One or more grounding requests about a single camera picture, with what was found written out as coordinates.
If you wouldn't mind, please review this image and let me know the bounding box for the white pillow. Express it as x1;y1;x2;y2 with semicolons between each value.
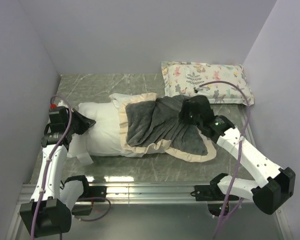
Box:
67;93;143;165

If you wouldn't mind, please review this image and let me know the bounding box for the grey pillowcase with cream ruffle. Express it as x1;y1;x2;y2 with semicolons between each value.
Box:
112;92;217;163

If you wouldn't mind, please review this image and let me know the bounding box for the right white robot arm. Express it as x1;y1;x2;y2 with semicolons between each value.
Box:
179;95;296;215

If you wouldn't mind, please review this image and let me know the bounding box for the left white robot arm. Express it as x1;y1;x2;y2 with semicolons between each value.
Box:
19;105;96;239

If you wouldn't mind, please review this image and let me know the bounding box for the animal print pillow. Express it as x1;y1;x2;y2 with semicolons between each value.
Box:
161;61;255;106

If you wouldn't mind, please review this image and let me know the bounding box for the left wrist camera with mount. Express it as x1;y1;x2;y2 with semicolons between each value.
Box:
49;100;69;109

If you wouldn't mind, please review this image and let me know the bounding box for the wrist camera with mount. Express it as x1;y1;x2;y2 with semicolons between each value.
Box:
193;87;201;94
49;100;69;109

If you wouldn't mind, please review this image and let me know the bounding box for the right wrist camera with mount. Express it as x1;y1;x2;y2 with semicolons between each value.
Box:
193;87;201;94

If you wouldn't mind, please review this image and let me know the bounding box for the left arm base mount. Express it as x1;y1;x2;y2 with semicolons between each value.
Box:
71;185;107;216

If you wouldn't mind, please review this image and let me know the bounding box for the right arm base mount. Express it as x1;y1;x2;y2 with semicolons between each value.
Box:
190;181;226;218

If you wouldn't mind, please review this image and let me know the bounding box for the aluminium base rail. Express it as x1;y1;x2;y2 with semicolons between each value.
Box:
4;104;291;240

